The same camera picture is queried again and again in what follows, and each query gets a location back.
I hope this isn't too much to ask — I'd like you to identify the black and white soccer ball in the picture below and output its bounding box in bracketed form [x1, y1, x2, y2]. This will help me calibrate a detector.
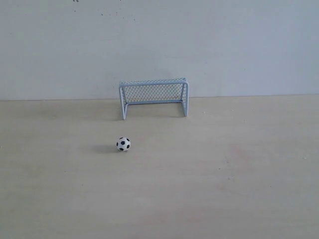
[116, 137, 131, 152]

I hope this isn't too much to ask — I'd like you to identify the small white soccer goal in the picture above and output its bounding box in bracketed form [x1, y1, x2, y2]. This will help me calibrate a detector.
[118, 77, 189, 120]

